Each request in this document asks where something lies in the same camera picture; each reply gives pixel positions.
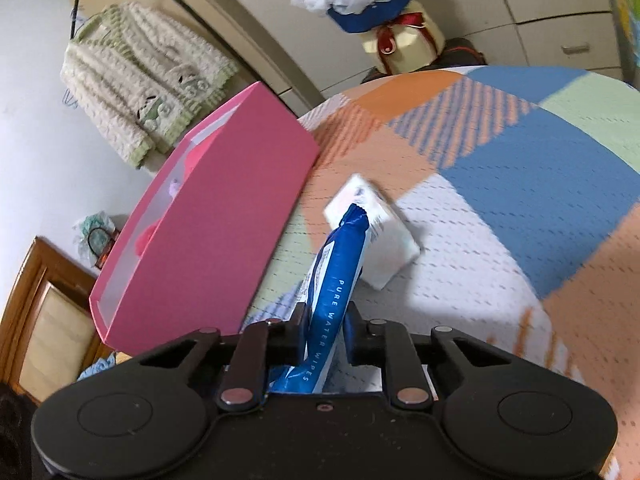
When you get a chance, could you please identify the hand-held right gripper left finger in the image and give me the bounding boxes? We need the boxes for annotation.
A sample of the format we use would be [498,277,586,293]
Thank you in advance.
[127,302,309,412]

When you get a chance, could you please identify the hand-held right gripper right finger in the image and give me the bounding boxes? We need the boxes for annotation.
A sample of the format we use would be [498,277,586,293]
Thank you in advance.
[343,302,507,408]

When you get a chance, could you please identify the blue wet wipes packet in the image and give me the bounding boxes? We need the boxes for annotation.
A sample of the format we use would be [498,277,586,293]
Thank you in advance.
[269,204,372,394]

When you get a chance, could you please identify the pink cardboard box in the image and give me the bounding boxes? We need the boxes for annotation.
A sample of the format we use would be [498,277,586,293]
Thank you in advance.
[89,81,321,353]

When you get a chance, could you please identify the white tissue pack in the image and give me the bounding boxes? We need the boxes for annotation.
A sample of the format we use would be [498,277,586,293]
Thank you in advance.
[323,173,422,291]

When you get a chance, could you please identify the light blue cloth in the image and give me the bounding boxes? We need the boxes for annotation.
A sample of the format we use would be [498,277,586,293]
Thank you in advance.
[76,354,119,382]

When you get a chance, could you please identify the patchwork checked blanket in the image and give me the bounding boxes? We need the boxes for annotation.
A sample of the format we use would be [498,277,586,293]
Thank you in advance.
[240,64,640,480]

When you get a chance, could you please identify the wooden furniture panel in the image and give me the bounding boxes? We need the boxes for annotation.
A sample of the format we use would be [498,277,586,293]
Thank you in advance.
[0,236,119,407]

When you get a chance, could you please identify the cream green knitted cardigan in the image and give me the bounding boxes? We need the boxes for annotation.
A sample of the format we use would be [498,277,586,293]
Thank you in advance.
[60,2,241,171]

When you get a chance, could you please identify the cream round box red ribbon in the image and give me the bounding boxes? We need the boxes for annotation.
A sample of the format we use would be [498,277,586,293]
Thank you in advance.
[361,0,447,76]

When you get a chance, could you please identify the dark stool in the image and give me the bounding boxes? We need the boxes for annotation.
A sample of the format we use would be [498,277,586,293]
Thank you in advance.
[360,37,488,85]

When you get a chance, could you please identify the beige wardrobe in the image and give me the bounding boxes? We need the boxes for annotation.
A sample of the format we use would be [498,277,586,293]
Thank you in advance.
[80,0,631,111]

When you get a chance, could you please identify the colourful paper gift bag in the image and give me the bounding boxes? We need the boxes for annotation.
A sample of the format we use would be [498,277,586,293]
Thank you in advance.
[596,0,640,82]

